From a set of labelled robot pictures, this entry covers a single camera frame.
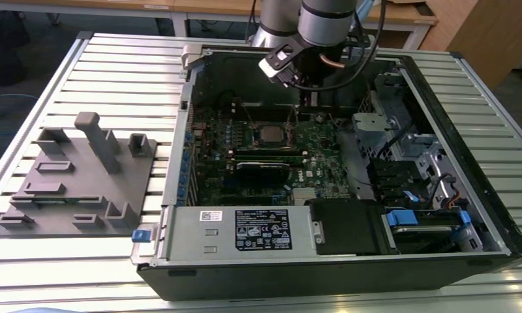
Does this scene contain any hard disk in blue carrier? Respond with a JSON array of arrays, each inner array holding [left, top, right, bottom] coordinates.
[[383, 209, 455, 234]]

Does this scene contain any black office chair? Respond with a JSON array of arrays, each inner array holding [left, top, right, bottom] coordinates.
[[0, 9, 30, 87]]

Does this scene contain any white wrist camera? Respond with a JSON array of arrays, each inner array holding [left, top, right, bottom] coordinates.
[[258, 44, 308, 89]]

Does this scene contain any black graphics card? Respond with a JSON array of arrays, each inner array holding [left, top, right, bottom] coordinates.
[[233, 161, 291, 188]]

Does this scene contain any wooden desk white frame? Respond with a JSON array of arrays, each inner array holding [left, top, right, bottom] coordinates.
[[0, 0, 439, 50]]

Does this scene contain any green RAM stick on rack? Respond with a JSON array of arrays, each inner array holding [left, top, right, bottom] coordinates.
[[33, 198, 99, 207]]

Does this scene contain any black plastic shroud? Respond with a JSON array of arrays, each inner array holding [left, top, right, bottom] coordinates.
[[305, 198, 396, 256]]

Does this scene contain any black power cable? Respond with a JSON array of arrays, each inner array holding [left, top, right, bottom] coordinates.
[[428, 173, 458, 209]]

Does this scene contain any green motherboard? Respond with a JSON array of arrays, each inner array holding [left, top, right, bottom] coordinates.
[[185, 104, 361, 207]]

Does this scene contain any black PC case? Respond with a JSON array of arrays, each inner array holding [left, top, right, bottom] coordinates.
[[129, 44, 522, 303]]

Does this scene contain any silver power supply with label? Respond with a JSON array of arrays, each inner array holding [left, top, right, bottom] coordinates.
[[153, 205, 320, 261]]

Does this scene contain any black drive bay block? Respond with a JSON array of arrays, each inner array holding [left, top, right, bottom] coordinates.
[[367, 159, 431, 203]]

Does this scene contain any grey case handle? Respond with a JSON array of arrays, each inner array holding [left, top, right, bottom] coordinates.
[[180, 44, 205, 71]]

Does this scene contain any silver metal drive cage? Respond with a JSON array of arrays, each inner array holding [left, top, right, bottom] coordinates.
[[351, 72, 451, 170]]

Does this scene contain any pale blue teach pendant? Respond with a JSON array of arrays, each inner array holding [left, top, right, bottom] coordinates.
[[356, 0, 376, 17]]

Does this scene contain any black slanting cable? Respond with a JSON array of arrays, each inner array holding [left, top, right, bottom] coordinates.
[[376, 119, 415, 158]]

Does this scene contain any wooden cabinet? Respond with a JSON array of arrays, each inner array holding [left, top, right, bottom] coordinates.
[[419, 0, 522, 89]]

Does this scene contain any grey parts rack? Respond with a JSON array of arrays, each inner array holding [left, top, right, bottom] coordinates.
[[0, 112, 158, 235]]

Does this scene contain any small silver heatsink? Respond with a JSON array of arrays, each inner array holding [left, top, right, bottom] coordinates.
[[291, 187, 319, 200]]

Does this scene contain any silver square CPU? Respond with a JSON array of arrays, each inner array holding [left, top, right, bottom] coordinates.
[[258, 125, 288, 141]]

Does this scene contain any blue floor cable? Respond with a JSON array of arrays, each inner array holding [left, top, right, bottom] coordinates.
[[0, 93, 39, 136]]

